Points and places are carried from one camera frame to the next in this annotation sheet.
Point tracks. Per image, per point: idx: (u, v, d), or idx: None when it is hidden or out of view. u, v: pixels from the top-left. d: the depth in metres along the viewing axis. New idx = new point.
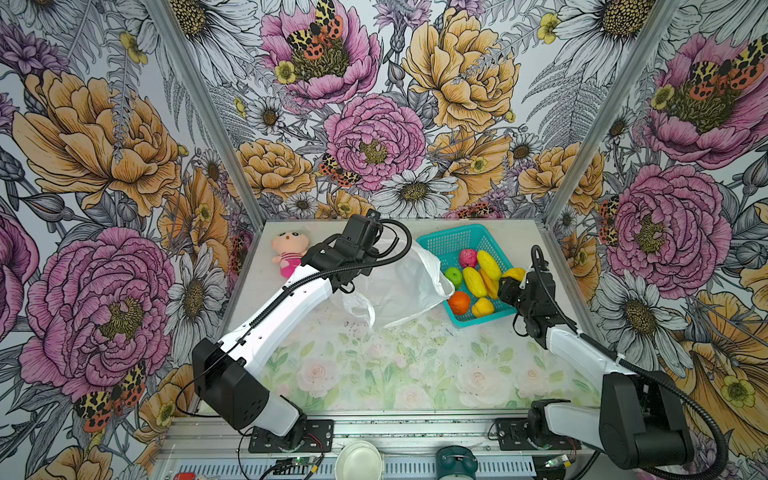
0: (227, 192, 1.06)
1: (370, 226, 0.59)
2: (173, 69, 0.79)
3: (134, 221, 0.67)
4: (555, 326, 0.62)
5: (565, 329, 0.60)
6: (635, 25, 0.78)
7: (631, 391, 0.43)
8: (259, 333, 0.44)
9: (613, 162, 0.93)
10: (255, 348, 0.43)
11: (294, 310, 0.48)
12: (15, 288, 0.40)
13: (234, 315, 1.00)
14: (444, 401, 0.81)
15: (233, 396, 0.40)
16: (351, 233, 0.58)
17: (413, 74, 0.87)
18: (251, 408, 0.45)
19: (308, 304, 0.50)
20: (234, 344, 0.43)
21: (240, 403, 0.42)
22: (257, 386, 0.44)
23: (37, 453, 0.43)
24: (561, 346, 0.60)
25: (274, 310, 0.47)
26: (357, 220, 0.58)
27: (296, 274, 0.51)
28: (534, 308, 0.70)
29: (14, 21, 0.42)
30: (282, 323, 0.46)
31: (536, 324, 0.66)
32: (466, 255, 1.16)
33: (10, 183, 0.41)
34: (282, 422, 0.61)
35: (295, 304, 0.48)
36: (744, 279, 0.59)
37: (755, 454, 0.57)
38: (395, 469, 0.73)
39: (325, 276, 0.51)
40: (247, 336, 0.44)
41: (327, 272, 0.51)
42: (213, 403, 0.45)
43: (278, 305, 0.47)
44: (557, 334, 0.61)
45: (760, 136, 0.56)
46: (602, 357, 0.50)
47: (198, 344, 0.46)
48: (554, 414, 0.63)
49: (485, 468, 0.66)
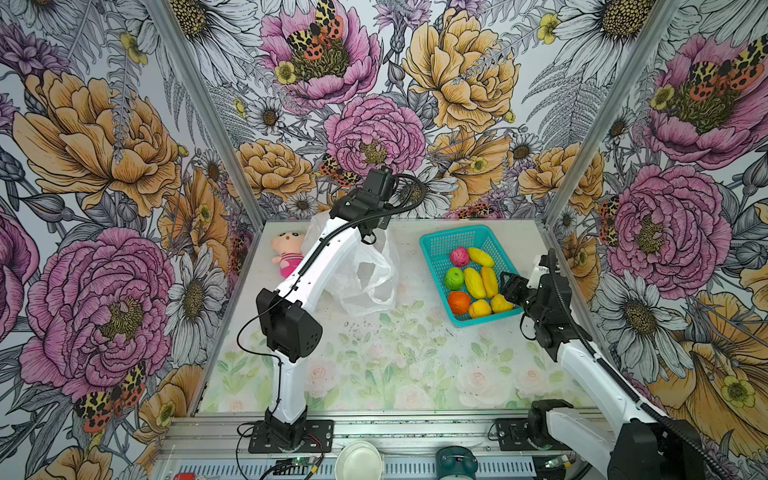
0: (227, 192, 1.06)
1: (388, 178, 0.64)
2: (173, 70, 0.79)
3: (134, 222, 0.67)
4: (569, 341, 0.58)
5: (581, 348, 0.56)
6: (635, 26, 0.78)
7: (653, 445, 0.40)
8: (308, 278, 0.52)
9: (613, 162, 0.93)
10: (307, 292, 0.51)
11: (334, 258, 0.55)
12: (15, 289, 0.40)
13: (234, 315, 1.00)
14: (444, 401, 0.81)
15: (296, 331, 0.49)
16: (371, 185, 0.63)
17: (413, 74, 0.87)
18: (311, 340, 0.54)
19: (344, 253, 0.58)
20: (288, 289, 0.51)
21: (302, 337, 0.51)
22: (314, 322, 0.53)
23: (36, 454, 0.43)
24: (571, 365, 0.57)
25: (318, 259, 0.53)
26: (374, 172, 0.63)
27: (326, 227, 0.57)
28: (546, 316, 0.65)
29: (14, 21, 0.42)
30: (326, 271, 0.54)
31: (547, 334, 0.62)
32: (458, 254, 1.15)
33: (10, 183, 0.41)
34: (296, 404, 0.64)
35: (334, 253, 0.55)
36: (744, 279, 0.59)
37: (755, 455, 0.57)
38: (396, 469, 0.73)
39: (354, 225, 0.56)
40: (298, 282, 0.52)
41: (356, 220, 0.57)
42: (281, 339, 0.54)
43: (318, 254, 0.54)
44: (571, 353, 0.57)
45: (760, 136, 0.56)
46: (621, 395, 0.46)
47: (259, 291, 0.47)
48: (555, 420, 0.63)
49: (485, 468, 0.66)
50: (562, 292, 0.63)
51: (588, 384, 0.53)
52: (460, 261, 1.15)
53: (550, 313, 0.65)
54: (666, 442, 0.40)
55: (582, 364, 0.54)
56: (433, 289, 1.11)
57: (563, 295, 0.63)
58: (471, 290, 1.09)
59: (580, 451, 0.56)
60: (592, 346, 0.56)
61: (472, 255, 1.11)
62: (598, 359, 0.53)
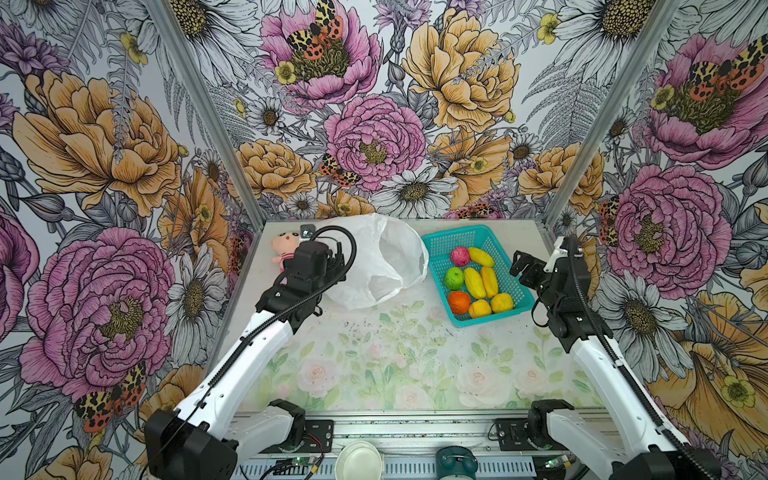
0: (227, 192, 1.06)
1: (316, 256, 0.57)
2: (173, 69, 0.79)
3: (134, 222, 0.67)
4: (587, 338, 0.52)
5: (600, 348, 0.51)
6: (635, 25, 0.78)
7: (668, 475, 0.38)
8: (220, 390, 0.42)
9: (613, 162, 0.93)
10: (217, 408, 0.41)
11: (257, 359, 0.47)
12: (15, 288, 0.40)
13: (234, 316, 1.00)
14: (444, 401, 0.81)
15: (193, 466, 0.37)
16: (299, 268, 0.57)
17: (413, 74, 0.87)
18: (220, 472, 0.42)
19: (269, 350, 0.49)
20: (193, 409, 0.41)
21: (203, 473, 0.38)
22: (225, 449, 0.41)
23: (36, 454, 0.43)
24: (585, 362, 0.53)
25: (236, 363, 0.45)
26: (302, 253, 0.56)
27: (251, 323, 0.50)
28: (562, 304, 0.60)
29: (14, 22, 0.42)
30: (247, 375, 0.45)
31: (563, 322, 0.57)
32: (458, 254, 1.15)
33: (10, 183, 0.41)
34: (279, 430, 0.61)
35: (255, 355, 0.46)
36: (744, 279, 0.59)
37: (755, 455, 0.57)
38: (395, 469, 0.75)
39: (283, 318, 0.51)
40: (208, 397, 0.42)
41: (284, 313, 0.51)
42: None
43: (238, 357, 0.46)
44: (589, 351, 0.52)
45: (760, 136, 0.56)
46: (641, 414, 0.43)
47: (152, 417, 0.39)
48: (555, 422, 0.63)
49: (485, 468, 0.66)
50: (579, 277, 0.57)
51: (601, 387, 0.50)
52: (461, 261, 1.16)
53: (565, 300, 0.59)
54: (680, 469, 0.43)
55: (599, 367, 0.50)
56: (433, 289, 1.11)
57: (579, 282, 0.57)
58: (471, 290, 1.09)
59: (581, 456, 0.55)
60: (615, 351, 0.50)
61: (473, 255, 1.11)
62: (619, 365, 0.48)
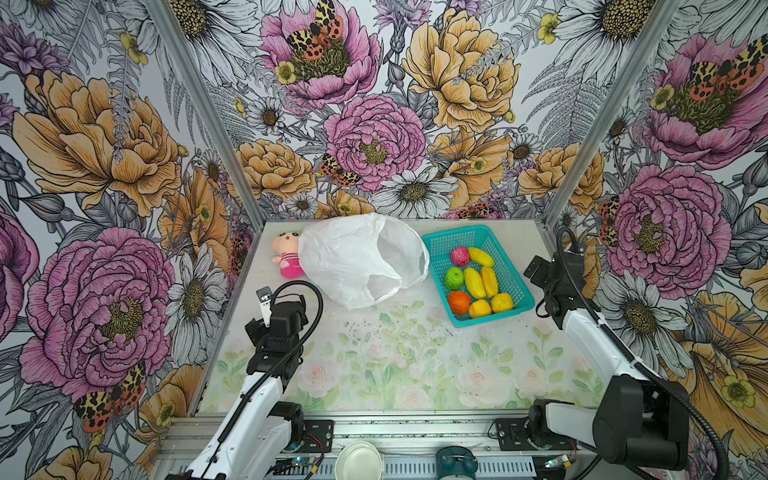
0: (227, 192, 1.06)
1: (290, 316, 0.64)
2: (173, 69, 0.79)
3: (134, 222, 0.67)
4: (576, 309, 0.59)
5: (585, 315, 0.57)
6: (635, 26, 0.78)
7: (637, 396, 0.42)
8: (230, 444, 0.46)
9: (613, 162, 0.93)
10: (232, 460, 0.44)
11: (257, 415, 0.51)
12: (15, 288, 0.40)
13: (234, 316, 1.00)
14: (444, 402, 0.81)
15: None
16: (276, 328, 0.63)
17: (413, 74, 0.87)
18: None
19: (266, 405, 0.53)
20: (206, 465, 0.43)
21: None
22: None
23: (36, 454, 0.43)
24: (574, 328, 0.58)
25: (238, 422, 0.48)
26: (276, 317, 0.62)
27: (245, 382, 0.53)
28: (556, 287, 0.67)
29: (14, 21, 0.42)
30: (249, 434, 0.48)
31: (556, 302, 0.63)
32: (458, 254, 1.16)
33: (10, 183, 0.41)
34: (282, 437, 0.62)
35: (256, 410, 0.51)
36: (744, 279, 0.59)
37: (755, 455, 0.57)
38: (395, 469, 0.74)
39: (275, 373, 0.57)
40: (220, 453, 0.44)
41: (275, 369, 0.58)
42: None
43: (240, 414, 0.50)
44: (577, 319, 0.58)
45: (760, 136, 0.56)
46: (617, 354, 0.48)
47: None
48: (556, 411, 0.63)
49: (485, 468, 0.66)
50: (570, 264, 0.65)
51: (587, 346, 0.54)
52: (461, 261, 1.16)
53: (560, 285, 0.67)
54: (656, 402, 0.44)
55: (586, 330, 0.55)
56: (433, 289, 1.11)
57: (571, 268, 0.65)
58: (471, 290, 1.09)
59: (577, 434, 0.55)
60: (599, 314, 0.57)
61: (472, 255, 1.11)
62: (602, 325, 0.54)
